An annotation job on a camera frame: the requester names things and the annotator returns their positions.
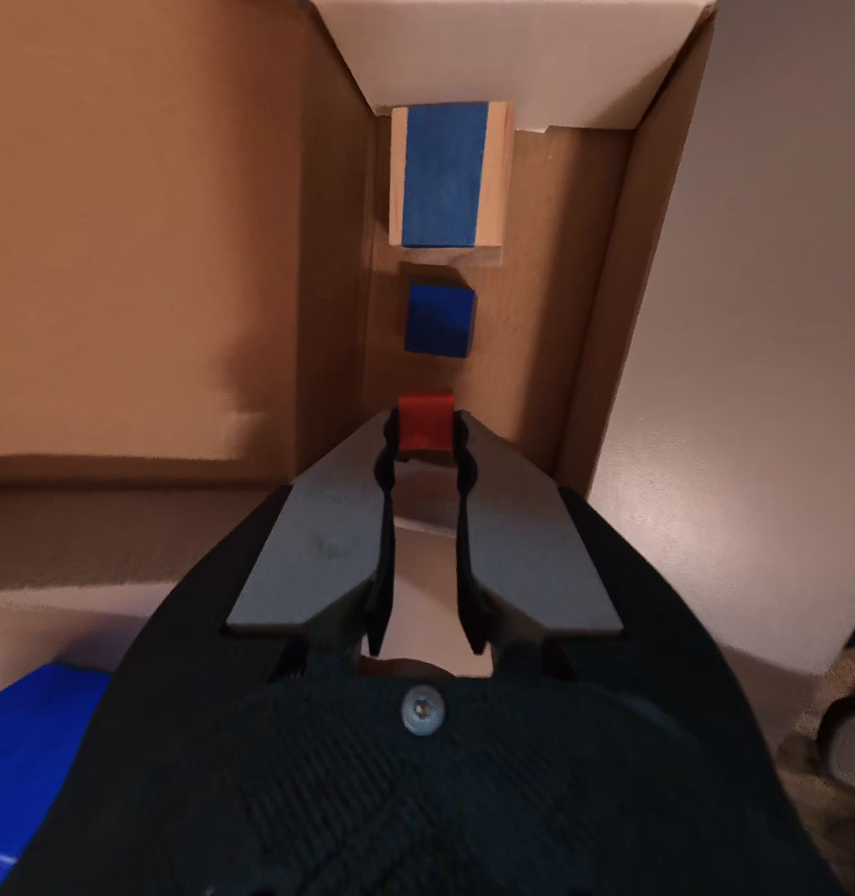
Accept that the blue plastic bin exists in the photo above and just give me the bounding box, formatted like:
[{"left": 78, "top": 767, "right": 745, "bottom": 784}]
[{"left": 0, "top": 661, "right": 117, "bottom": 896}]

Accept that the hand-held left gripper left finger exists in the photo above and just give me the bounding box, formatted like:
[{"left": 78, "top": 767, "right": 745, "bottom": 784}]
[{"left": 226, "top": 407, "right": 402, "bottom": 658}]

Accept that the white cardboard mailer box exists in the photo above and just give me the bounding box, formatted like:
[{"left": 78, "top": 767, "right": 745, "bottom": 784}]
[{"left": 0, "top": 0, "right": 855, "bottom": 676}]

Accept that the wooden block with blue face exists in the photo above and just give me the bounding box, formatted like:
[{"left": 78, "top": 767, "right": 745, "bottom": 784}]
[{"left": 387, "top": 100, "right": 517, "bottom": 269}]

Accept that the red wooden cube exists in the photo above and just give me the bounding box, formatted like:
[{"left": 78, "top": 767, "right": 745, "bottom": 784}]
[{"left": 397, "top": 390, "right": 458, "bottom": 452}]

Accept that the blue wooden cube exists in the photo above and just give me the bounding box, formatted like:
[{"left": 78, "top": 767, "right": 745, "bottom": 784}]
[{"left": 403, "top": 282, "right": 479, "bottom": 359}]

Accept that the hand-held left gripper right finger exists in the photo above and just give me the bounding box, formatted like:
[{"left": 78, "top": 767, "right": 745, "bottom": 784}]
[{"left": 454, "top": 409, "right": 626, "bottom": 658}]

